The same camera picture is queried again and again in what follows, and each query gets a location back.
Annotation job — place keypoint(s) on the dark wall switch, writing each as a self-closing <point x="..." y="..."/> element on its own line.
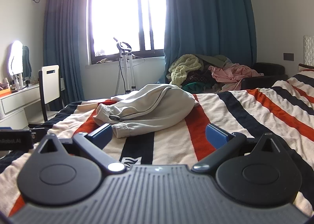
<point x="288" y="56"/>

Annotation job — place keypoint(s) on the garment steamer stand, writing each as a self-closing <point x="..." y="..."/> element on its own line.
<point x="126" y="66"/>

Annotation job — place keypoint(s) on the orange tray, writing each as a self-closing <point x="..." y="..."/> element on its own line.
<point x="5" y="92"/>

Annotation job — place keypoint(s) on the window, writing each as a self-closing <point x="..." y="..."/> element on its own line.
<point x="122" y="12"/>

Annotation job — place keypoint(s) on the padded headboard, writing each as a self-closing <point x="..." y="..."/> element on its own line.
<point x="309" y="49"/>

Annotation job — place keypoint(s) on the pile of mixed clothes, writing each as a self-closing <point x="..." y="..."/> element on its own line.
<point x="267" y="71"/>

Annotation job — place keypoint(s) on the olive cloth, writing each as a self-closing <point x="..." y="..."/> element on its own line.
<point x="211" y="59"/>

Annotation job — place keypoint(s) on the yellow-green knit blanket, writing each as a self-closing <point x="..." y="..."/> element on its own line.
<point x="184" y="69"/>

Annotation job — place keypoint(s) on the striped blanket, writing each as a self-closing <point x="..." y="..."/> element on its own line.
<point x="245" y="120"/>

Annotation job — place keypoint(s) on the white black chair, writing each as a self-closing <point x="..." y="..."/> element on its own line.
<point x="50" y="84"/>

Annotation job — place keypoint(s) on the white dressing table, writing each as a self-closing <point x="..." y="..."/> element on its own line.
<point x="17" y="103"/>

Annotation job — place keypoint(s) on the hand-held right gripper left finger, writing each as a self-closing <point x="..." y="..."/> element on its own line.
<point x="101" y="136"/>

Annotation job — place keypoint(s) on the beige rag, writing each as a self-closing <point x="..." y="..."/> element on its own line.
<point x="104" y="61"/>

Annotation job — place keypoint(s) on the white sweatpants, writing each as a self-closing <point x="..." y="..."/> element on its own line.
<point x="152" y="111"/>

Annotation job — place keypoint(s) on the green cloth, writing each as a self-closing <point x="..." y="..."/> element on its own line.
<point x="195" y="87"/>

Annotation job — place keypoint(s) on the pink cloth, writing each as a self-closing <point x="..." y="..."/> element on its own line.
<point x="230" y="74"/>

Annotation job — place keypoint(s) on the lit vanity mirror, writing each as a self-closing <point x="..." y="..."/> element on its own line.
<point x="16" y="57"/>

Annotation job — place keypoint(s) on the teal curtain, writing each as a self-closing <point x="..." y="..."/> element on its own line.
<point x="208" y="17"/>
<point x="63" y="42"/>

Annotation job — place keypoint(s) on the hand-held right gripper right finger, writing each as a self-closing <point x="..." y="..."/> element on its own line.
<point x="215" y="138"/>

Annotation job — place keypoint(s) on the group of cosmetic bottles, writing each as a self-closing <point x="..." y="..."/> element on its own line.
<point x="18" y="82"/>

